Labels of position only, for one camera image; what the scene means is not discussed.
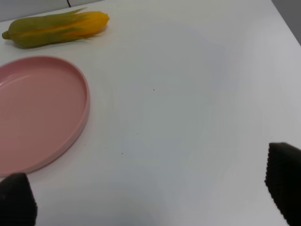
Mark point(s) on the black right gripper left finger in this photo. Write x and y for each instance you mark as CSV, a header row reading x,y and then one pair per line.
x,y
17,204

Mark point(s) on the yellow green toy corn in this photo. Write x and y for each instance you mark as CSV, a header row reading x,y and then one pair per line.
x,y
37,31

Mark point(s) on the large pink plate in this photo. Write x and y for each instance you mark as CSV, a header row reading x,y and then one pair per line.
x,y
44,107

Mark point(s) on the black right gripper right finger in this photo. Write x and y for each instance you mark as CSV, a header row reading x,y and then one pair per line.
x,y
283,180

